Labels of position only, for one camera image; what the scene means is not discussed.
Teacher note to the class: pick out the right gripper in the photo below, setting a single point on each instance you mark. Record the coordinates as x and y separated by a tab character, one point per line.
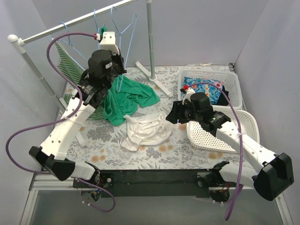
179	112

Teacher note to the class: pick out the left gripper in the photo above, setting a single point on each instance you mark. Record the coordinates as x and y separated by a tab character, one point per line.
121	64

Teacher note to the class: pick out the white tank top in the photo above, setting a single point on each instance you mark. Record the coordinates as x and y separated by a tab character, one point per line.
148	130

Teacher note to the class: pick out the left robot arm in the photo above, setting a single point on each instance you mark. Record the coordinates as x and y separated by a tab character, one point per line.
51	154

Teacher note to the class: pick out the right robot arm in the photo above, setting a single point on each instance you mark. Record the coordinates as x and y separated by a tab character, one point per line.
271	173

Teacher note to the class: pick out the green striped tank top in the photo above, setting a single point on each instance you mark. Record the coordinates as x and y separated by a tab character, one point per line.
73	71

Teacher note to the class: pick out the blue floral garment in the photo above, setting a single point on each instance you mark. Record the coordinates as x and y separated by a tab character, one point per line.
210	91

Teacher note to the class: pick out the black garment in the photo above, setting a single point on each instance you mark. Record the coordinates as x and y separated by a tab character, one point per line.
222	99

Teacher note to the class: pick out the green t-shirt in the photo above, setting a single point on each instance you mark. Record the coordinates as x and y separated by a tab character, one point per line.
124	98

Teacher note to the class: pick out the white laundry basket upright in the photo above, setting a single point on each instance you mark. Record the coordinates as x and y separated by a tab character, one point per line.
230	79

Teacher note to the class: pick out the floral patterned table mat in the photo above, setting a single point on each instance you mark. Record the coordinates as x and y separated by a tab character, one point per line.
103	140

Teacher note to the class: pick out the white clothes rack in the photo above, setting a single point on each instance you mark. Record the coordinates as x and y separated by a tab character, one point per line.
19	44

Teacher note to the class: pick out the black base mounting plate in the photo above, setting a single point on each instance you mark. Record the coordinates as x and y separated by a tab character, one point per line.
167	182

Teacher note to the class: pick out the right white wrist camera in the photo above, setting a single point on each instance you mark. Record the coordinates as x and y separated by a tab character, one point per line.
188	91

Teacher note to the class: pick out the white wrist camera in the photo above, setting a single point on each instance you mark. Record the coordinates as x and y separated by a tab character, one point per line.
107	41
188	91

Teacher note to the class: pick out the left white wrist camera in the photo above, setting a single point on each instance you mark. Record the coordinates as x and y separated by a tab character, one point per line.
107	41

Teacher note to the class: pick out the blue wire hanger with striped top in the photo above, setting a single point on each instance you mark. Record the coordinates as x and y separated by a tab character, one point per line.
69	43

